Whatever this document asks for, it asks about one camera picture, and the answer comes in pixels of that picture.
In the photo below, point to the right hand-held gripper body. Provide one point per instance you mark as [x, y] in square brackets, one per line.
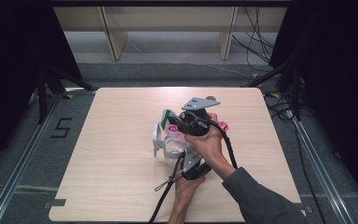
[195, 124]

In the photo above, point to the black metal stand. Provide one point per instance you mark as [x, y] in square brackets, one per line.
[43, 93]
[296, 93]

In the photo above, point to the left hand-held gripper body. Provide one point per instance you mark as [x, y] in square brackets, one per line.
[192, 160]

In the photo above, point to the clear jar with white lid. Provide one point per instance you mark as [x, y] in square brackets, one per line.
[171, 151]

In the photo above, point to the black curtain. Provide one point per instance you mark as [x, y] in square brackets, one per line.
[338, 77]
[12, 62]

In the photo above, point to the person's left hand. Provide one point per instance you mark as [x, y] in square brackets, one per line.
[185, 189]

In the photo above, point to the silver floor rail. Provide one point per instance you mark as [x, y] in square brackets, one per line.
[18, 168]
[320, 174]

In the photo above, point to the light wooden shelf unit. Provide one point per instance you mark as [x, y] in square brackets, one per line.
[167, 18]

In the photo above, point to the pink and white plastic bag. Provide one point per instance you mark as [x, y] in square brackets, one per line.
[169, 119]

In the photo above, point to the person's right hand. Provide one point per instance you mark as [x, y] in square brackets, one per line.
[209, 146]

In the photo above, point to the yellow tape piece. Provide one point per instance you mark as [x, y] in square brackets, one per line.
[255, 75]
[70, 96]
[275, 95]

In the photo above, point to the power strip with plugs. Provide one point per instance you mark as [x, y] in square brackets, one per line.
[287, 112]

